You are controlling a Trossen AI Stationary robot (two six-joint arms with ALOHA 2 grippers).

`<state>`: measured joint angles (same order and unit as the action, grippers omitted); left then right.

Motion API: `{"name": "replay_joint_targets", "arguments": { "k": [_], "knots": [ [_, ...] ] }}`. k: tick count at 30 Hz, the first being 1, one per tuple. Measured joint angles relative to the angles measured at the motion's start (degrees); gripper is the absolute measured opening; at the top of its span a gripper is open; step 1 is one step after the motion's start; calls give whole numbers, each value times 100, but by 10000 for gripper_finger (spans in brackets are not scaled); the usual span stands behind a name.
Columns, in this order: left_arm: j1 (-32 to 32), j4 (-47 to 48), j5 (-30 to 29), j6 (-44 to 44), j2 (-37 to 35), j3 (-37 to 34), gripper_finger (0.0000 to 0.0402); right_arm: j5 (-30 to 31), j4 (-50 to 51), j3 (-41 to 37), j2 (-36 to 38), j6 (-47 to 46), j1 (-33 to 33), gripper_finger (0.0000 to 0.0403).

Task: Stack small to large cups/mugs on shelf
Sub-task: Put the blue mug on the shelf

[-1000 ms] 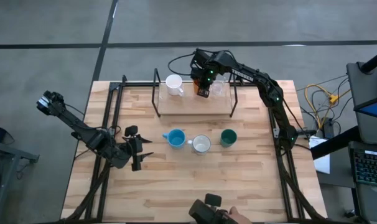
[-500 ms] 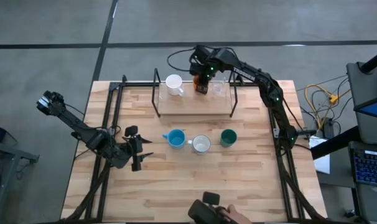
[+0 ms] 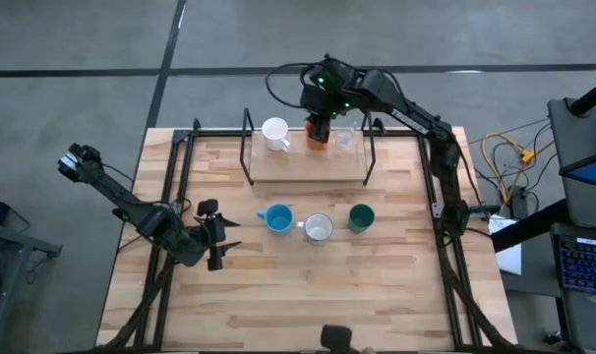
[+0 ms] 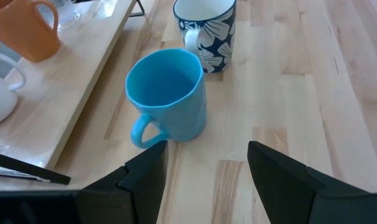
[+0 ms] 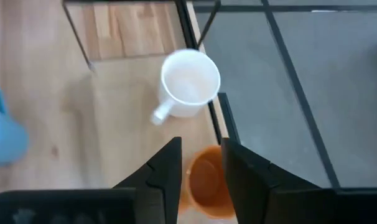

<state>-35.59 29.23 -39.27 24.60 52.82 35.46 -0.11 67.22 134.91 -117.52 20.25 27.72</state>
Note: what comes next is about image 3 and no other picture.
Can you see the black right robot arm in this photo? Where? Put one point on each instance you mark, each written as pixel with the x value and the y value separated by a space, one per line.
pixel 416 118

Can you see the grey metal stand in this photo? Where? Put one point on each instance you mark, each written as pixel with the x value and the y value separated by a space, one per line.
pixel 8 255

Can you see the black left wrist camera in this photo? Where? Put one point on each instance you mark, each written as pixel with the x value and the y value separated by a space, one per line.
pixel 207 207

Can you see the orange ceramic mug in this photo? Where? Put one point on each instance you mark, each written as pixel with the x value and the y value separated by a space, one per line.
pixel 317 146

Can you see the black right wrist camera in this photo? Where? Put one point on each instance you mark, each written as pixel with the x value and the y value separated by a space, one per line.
pixel 310 100

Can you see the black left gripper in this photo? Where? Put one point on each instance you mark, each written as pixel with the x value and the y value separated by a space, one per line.
pixel 216 241

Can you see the navy white floral mug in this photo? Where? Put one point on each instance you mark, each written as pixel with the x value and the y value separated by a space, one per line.
pixel 319 227

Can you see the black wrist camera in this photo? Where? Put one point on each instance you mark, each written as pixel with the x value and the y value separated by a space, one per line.
pixel 310 100
pixel 207 207

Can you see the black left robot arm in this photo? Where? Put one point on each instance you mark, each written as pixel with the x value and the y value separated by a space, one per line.
pixel 131 206

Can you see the dark green cup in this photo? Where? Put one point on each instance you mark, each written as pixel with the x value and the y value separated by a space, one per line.
pixel 361 216

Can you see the plain white mug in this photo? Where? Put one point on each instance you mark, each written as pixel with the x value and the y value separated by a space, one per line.
pixel 274 130

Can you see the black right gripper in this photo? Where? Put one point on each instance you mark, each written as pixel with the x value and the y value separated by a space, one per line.
pixel 327 107

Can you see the white paper sheet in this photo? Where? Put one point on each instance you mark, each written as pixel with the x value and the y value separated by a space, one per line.
pixel 507 251

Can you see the black power adapter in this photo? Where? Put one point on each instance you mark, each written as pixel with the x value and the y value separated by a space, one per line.
pixel 519 201

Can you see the clear glass mug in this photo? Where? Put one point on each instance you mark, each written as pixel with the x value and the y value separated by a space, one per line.
pixel 344 140

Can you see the laptop with lit keyboard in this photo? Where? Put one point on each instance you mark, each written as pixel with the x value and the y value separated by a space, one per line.
pixel 588 265

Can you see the light blue mug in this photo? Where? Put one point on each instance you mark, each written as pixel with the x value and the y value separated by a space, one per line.
pixel 278 218

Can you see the black table frame rails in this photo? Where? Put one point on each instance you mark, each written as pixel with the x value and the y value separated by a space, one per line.
pixel 214 133

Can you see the grey equipment cart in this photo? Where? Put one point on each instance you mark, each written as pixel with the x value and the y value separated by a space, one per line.
pixel 583 147

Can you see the black table-level camera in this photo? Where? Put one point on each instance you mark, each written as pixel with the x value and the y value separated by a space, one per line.
pixel 336 339

